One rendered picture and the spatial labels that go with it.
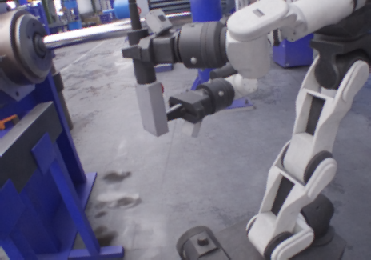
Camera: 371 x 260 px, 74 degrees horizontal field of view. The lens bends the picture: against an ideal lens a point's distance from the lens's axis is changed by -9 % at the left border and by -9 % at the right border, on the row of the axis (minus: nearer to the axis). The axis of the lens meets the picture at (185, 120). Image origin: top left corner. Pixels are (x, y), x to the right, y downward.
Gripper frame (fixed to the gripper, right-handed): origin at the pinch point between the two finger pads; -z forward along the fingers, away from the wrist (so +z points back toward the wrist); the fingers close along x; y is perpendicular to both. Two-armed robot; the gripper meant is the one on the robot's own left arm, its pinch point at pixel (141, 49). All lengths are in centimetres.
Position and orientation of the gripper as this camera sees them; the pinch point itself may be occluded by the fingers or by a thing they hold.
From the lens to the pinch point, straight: 58.9
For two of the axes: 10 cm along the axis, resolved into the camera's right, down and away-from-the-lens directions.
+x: 3.7, -4.5, 8.1
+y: -1.3, -8.9, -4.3
